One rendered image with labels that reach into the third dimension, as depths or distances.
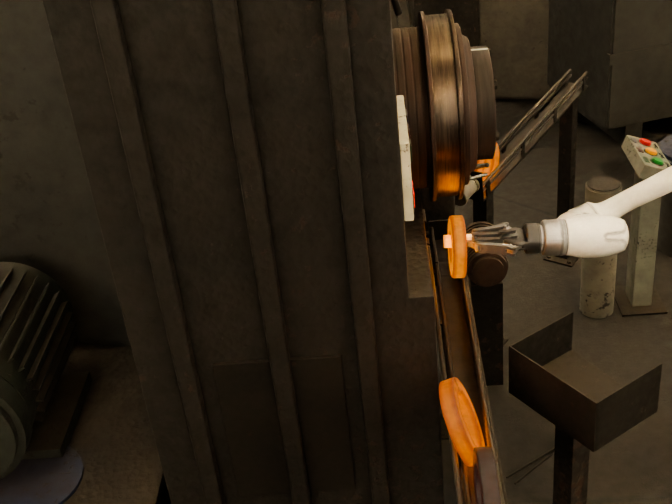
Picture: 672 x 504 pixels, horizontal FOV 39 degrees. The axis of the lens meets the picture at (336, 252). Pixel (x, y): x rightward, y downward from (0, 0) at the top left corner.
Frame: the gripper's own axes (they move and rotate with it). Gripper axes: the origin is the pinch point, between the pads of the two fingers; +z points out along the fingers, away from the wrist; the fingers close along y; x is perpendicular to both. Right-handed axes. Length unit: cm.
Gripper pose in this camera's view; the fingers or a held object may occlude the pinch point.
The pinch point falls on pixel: (457, 240)
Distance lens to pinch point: 235.2
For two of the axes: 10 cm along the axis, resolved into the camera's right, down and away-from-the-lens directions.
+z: -10.0, 0.3, 0.3
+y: 0.1, -5.2, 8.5
